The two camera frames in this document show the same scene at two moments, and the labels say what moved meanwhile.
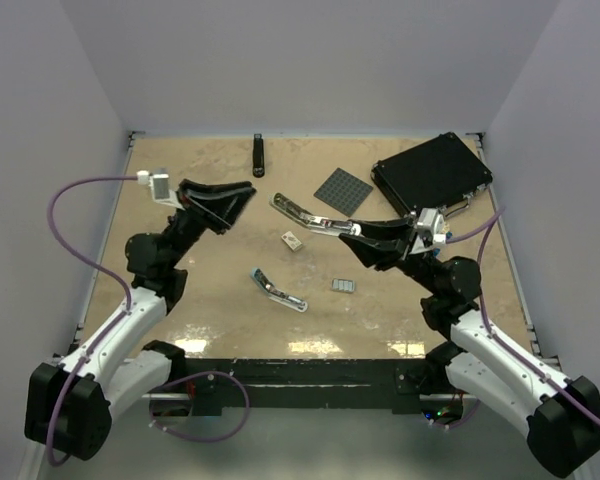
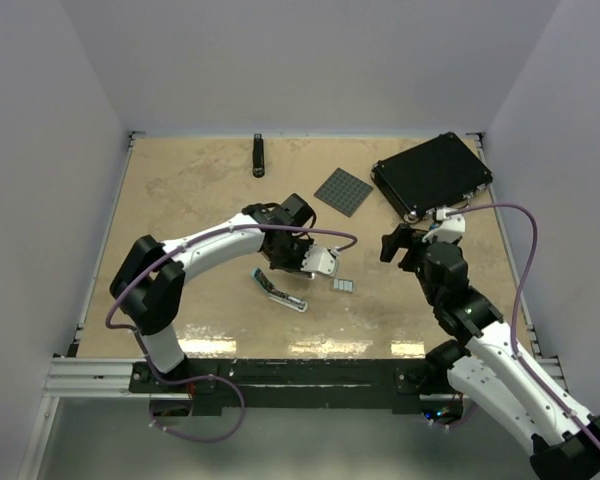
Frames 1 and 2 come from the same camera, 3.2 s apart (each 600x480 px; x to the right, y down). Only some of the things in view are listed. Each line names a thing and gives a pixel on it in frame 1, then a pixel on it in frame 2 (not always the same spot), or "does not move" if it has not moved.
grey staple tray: (345, 285) does not move
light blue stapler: (276, 294) does not move
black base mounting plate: (370, 384) does not move
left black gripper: (215, 207) → (297, 265)
